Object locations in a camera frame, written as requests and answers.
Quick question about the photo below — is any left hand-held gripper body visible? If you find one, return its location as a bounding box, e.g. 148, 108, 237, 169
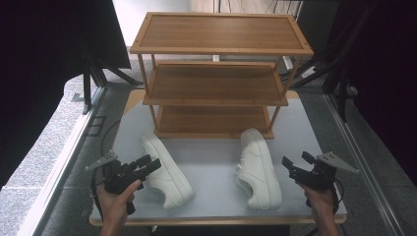
85, 150, 146, 195

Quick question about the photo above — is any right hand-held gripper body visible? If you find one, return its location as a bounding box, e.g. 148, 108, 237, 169
288, 150, 360, 192

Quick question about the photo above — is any white sneaker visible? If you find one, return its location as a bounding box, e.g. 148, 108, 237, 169
140, 131, 196, 210
234, 127, 284, 211

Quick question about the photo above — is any wooden three-tier shoe rack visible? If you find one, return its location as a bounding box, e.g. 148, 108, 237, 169
129, 12, 315, 141

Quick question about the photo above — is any person's right hand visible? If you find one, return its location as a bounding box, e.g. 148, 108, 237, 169
299, 183, 337, 219

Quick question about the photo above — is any person's left hand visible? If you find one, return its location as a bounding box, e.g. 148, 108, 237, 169
95, 179, 143, 224

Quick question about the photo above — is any black metal stand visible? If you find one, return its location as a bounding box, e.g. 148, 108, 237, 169
80, 42, 146, 116
288, 32, 349, 123

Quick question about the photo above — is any dark curtain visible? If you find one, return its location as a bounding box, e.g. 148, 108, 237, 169
0, 0, 132, 190
328, 0, 417, 186

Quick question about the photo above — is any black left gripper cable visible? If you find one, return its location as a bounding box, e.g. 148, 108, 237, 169
89, 166, 106, 221

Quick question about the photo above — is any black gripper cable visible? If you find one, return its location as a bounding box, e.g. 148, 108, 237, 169
89, 166, 106, 221
331, 178, 345, 215

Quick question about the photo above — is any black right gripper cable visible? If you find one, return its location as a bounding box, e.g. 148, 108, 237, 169
331, 178, 345, 215

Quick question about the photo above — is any black cable on floor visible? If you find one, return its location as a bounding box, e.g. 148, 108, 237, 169
100, 119, 122, 158

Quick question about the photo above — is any aluminium floor rail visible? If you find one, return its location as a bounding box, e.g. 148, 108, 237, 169
324, 92, 407, 236
18, 87, 108, 236

